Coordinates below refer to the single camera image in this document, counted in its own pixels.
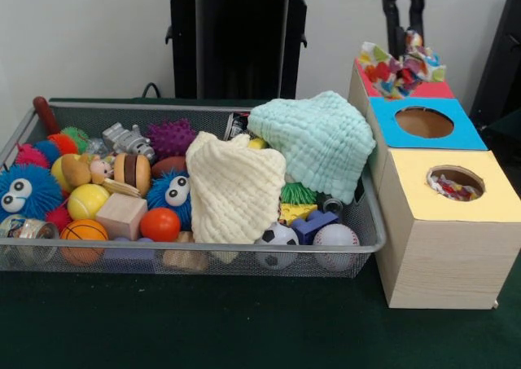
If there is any multicolour patterned cloth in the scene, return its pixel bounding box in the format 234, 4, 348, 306
357, 29, 448, 101

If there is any mint waffle cloth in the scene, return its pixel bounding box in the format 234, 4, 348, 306
247, 90, 378, 205

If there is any colourful polka dot cloth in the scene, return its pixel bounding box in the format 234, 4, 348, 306
427, 172, 484, 201

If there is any cream waffle cloth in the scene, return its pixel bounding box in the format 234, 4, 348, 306
185, 131, 288, 244

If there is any wooden box with three holes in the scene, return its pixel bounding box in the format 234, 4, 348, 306
346, 57, 521, 310

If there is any shallow clear mesh bin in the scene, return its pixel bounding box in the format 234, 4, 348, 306
0, 99, 387, 279

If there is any black upright stand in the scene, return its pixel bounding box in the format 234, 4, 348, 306
467, 0, 521, 121

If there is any neighbouring green covered table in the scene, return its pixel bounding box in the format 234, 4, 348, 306
478, 108, 521, 166

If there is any white baseball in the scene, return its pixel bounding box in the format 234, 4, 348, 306
312, 222, 361, 272

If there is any small blue spiky eyed ball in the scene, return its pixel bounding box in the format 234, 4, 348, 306
146, 169, 193, 231

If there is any toy hamburger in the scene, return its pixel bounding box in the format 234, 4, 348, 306
112, 152, 151, 197

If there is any orange red smooth ball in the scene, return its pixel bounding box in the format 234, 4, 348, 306
140, 207, 182, 243

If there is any dark green table cloth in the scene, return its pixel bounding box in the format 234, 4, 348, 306
0, 95, 521, 369

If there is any pale wooden cube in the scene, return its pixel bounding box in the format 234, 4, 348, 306
95, 192, 148, 242

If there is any yellow tennis ball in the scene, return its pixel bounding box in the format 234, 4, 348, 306
67, 183, 111, 222

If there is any small orange basketball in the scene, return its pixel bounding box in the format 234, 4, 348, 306
59, 218, 110, 266

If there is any blue spiky ball with eyes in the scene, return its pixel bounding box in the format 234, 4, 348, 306
0, 163, 64, 223

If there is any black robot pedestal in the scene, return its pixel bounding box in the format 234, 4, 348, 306
156, 0, 329, 100

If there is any black looped cable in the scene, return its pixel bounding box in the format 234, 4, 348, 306
142, 82, 166, 99

